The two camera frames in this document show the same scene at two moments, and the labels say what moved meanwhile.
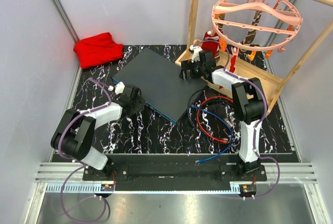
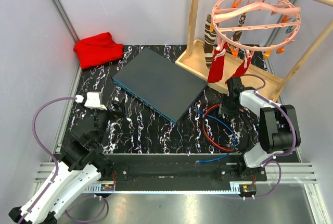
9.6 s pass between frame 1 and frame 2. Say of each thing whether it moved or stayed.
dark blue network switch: stayed
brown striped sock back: moved
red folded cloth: stayed
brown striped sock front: moved
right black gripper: moved
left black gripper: moved
